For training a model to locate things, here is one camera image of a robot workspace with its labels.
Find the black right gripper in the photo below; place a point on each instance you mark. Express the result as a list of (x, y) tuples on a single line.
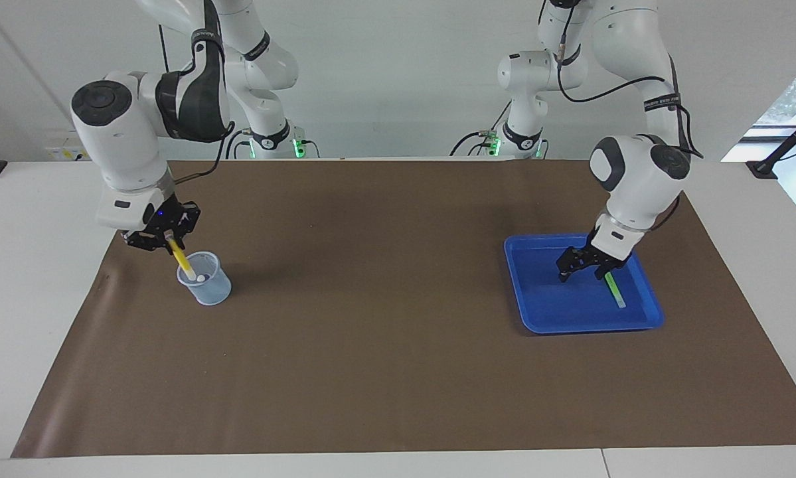
[(172, 216)]

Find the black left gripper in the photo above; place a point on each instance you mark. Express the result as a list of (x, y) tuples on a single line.
[(603, 251)]

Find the yellow pen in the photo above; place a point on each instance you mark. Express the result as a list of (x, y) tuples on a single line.
[(182, 260)]

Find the green pen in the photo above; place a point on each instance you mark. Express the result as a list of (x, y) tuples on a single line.
[(615, 292)]

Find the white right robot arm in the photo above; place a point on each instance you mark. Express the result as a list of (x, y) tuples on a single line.
[(125, 139)]

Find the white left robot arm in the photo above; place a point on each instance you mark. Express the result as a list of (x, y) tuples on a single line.
[(636, 172)]

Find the blue plastic tray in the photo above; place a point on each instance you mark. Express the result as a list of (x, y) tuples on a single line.
[(557, 312)]

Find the translucent plastic cup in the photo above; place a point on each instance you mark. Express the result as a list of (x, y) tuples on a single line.
[(212, 289)]

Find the brown table mat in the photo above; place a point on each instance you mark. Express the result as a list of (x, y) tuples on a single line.
[(371, 332)]

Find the black clamp stand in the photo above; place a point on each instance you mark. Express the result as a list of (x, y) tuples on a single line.
[(786, 143)]

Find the window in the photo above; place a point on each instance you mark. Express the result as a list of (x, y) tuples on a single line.
[(793, 93)]

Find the white wall socket strip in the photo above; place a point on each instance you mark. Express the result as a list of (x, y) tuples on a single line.
[(66, 153)]

